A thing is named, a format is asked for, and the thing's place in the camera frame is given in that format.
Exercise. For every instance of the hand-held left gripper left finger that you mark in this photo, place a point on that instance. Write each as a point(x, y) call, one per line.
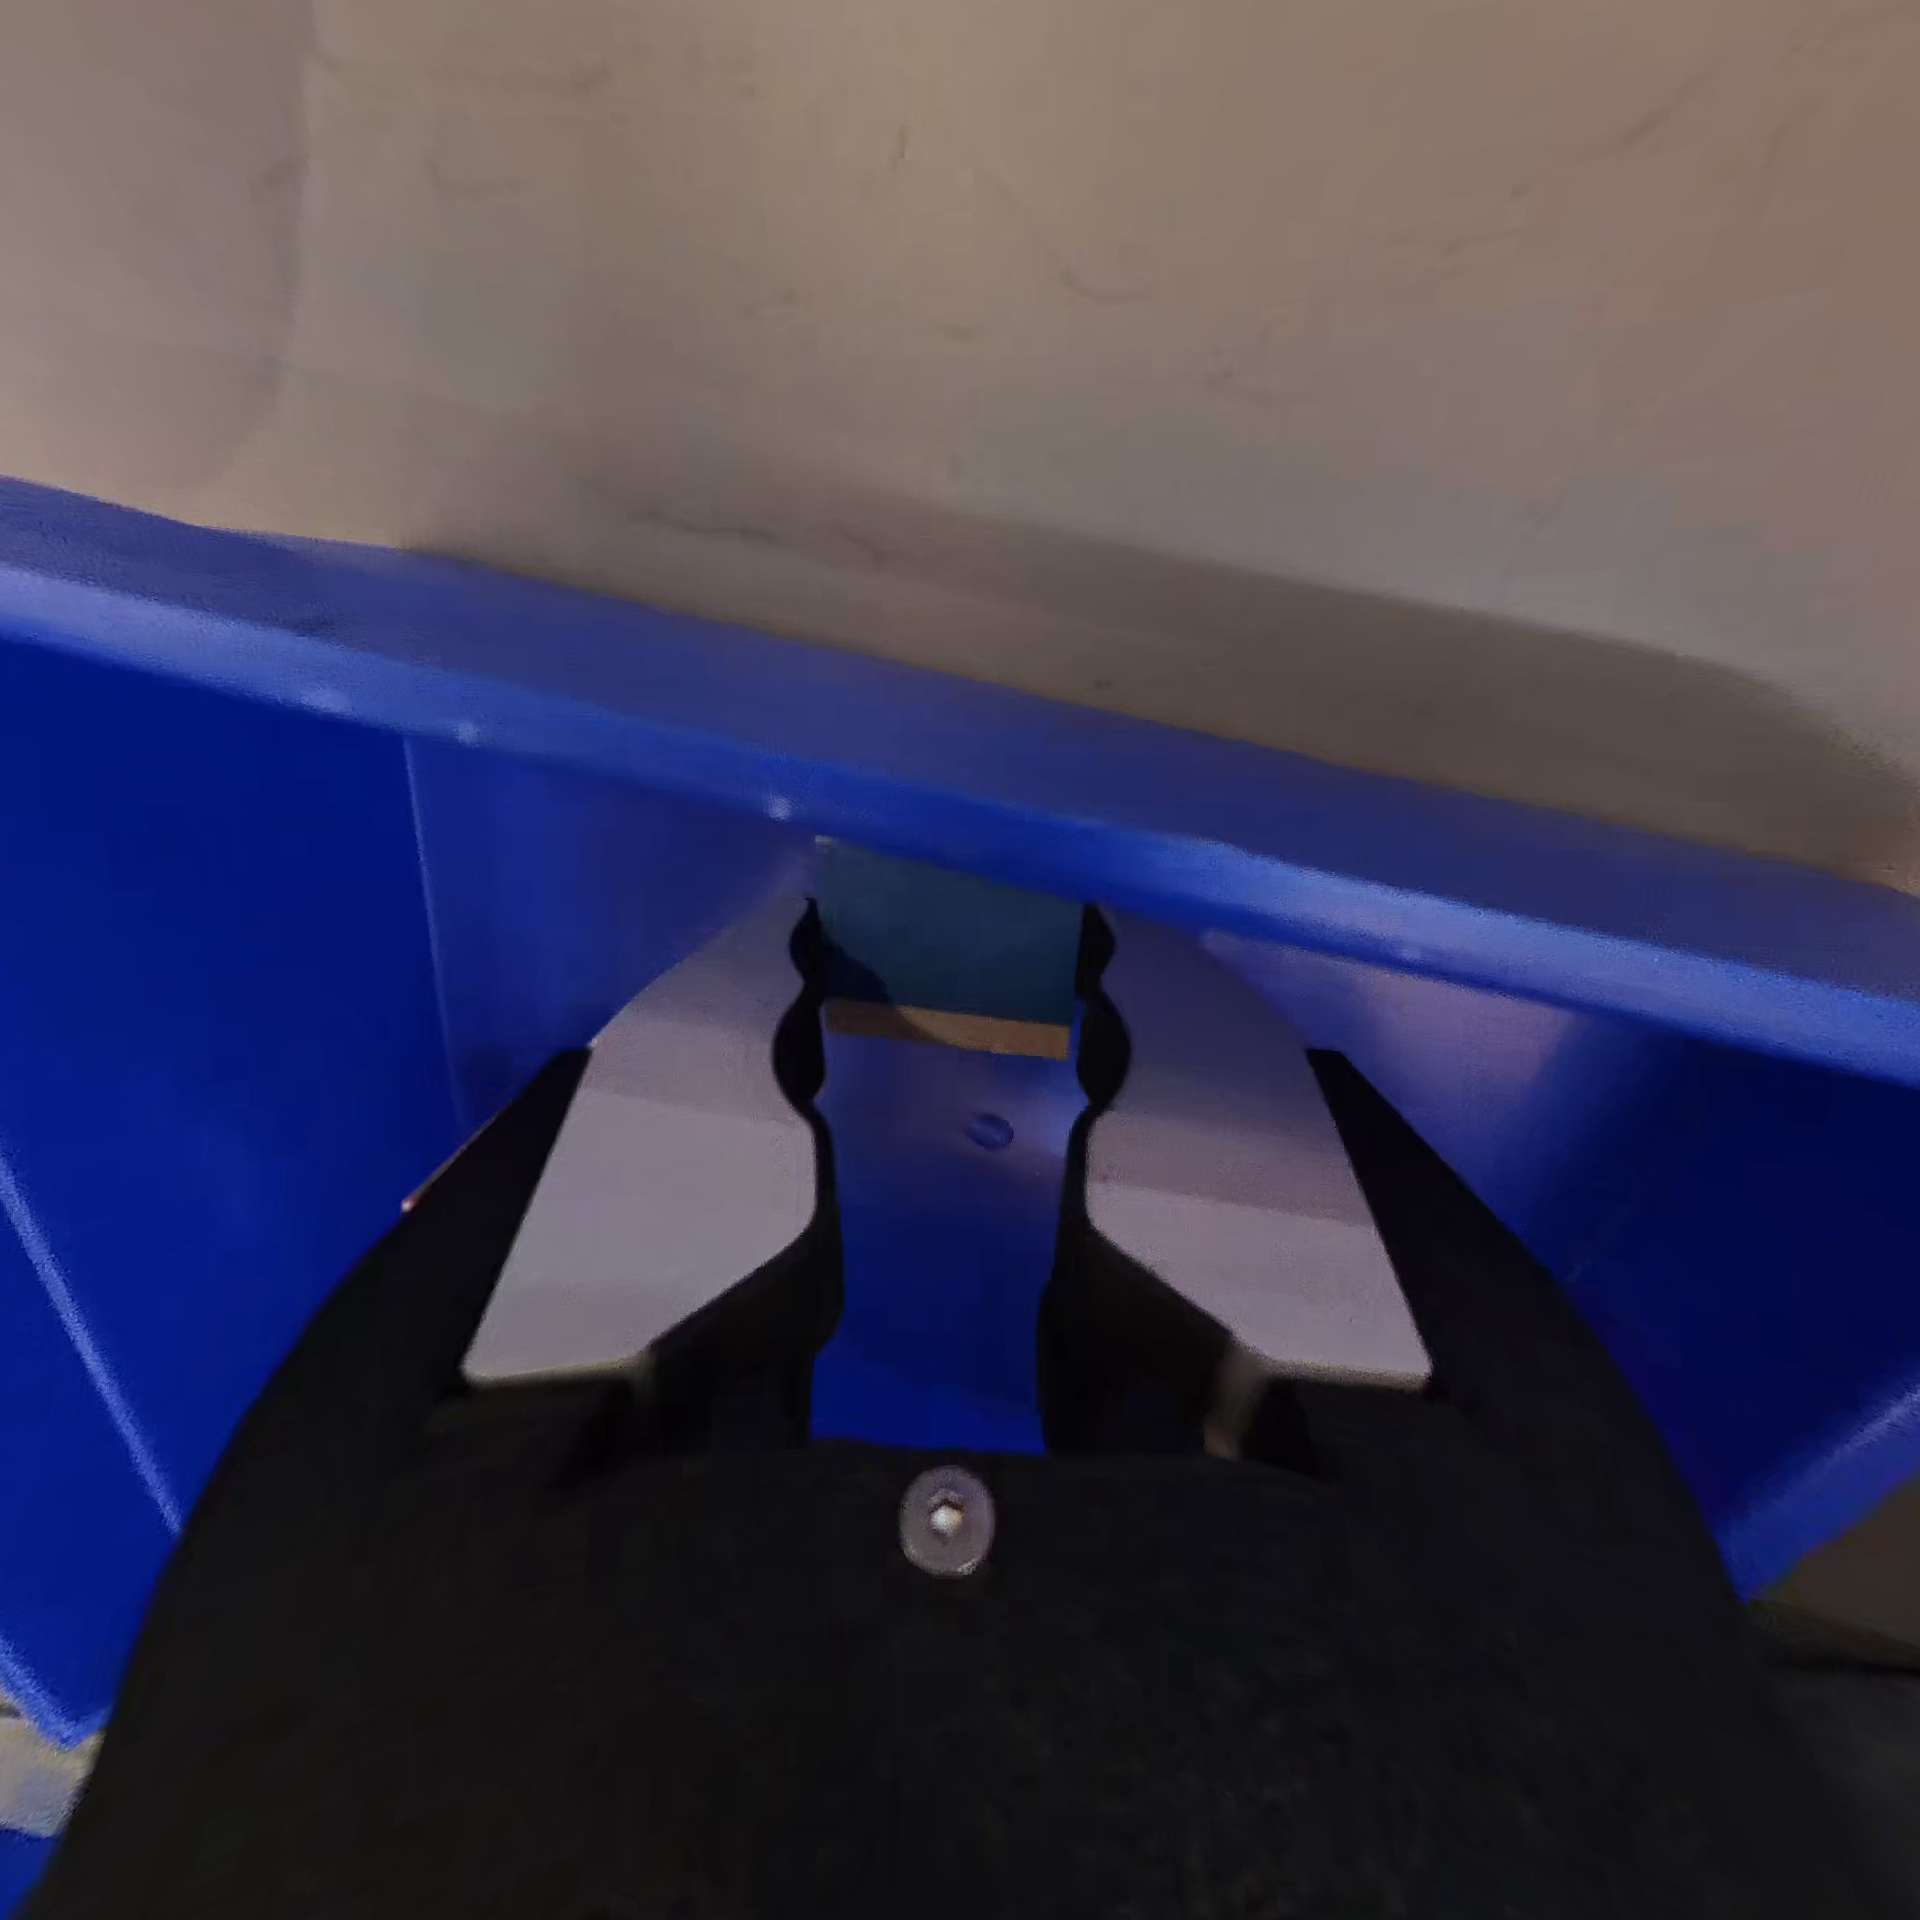
point(643, 1198)

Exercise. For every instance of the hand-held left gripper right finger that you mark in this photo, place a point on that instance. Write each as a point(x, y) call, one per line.
point(1245, 1198)

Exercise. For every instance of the wooden cube with blue stripe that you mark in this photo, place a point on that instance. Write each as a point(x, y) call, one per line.
point(950, 944)

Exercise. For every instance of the blue plastic bin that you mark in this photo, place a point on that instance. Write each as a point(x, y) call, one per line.
point(227, 974)

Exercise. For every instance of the grey desk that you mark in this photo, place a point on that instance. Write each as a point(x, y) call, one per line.
point(900, 300)

